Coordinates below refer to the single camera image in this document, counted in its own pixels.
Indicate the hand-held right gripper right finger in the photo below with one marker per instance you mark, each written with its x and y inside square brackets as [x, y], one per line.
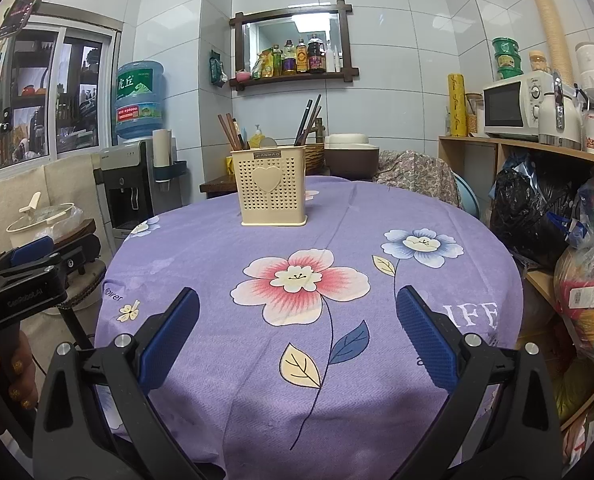
[427, 340]

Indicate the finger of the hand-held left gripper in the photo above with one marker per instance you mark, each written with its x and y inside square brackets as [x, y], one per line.
[32, 251]
[77, 252]

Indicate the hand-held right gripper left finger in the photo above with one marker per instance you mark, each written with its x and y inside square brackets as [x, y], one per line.
[172, 335]

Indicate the cream plastic utensil holder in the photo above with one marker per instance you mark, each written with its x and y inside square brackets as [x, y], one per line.
[272, 205]

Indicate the dark brown wooden chopstick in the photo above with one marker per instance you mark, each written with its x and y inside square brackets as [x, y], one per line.
[299, 139]

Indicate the black chopstick with gold band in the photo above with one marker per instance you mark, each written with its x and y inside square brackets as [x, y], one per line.
[308, 109]

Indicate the person's left hand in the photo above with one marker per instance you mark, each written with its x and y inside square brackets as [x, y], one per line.
[12, 365]

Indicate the white pot with glass lid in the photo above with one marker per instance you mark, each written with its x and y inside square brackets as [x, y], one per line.
[32, 225]

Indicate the grey water dispenser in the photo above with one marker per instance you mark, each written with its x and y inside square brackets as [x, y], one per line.
[122, 185]

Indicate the white paper cup tube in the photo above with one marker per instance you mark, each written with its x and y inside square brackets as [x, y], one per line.
[161, 150]

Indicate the purple floral tablecloth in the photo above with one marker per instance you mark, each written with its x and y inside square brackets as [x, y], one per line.
[377, 210]

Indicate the blue plastic basin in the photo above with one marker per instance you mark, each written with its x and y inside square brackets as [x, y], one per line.
[469, 195]

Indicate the dark wooden side table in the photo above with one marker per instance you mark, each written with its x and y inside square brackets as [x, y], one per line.
[217, 185]

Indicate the black plastic bag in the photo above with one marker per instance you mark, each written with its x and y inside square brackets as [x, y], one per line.
[527, 210]

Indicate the clear bag of packets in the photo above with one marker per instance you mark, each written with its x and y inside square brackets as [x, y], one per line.
[587, 300]

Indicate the paisley floral cloth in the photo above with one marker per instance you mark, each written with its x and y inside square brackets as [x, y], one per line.
[412, 175]

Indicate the sliding window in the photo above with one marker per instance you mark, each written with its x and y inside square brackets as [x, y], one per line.
[42, 85]

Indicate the brown and cream rice cooker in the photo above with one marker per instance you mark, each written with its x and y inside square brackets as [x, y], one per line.
[352, 160]

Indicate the wooden shelf unit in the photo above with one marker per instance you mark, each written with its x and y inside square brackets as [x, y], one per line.
[477, 141]

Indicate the yellow dish soap bottle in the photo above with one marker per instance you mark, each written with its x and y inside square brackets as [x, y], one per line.
[257, 140]

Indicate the wicker basket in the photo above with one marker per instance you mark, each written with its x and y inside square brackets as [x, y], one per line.
[314, 157]

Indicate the glass storage jar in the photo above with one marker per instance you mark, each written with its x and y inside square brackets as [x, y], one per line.
[473, 117]

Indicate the bamboo style faucet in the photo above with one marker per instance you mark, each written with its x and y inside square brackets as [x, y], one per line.
[322, 132]

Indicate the yellow wrap roll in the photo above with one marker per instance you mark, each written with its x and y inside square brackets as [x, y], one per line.
[457, 105]

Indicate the small pink bowl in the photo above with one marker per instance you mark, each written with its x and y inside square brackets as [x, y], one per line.
[242, 76]

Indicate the mounted smartphone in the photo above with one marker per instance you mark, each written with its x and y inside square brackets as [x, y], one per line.
[24, 5]

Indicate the white microwave oven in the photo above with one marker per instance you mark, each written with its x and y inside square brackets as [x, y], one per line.
[504, 105]

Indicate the white thermos jug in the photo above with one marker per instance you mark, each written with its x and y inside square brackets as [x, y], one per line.
[569, 120]

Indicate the white bottle with red label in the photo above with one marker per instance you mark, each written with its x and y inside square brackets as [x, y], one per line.
[593, 135]

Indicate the small lidded jar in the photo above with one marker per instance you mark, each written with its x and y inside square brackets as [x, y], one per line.
[539, 62]

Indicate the row of condiment bottles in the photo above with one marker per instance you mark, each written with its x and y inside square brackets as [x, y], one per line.
[317, 57]

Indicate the wooden framed mirror shelf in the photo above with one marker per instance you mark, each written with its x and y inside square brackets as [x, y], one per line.
[292, 11]

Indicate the tall stack of paper cups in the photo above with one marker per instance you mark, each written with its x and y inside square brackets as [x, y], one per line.
[552, 35]

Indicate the green packet on wall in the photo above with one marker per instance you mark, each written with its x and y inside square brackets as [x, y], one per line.
[216, 70]

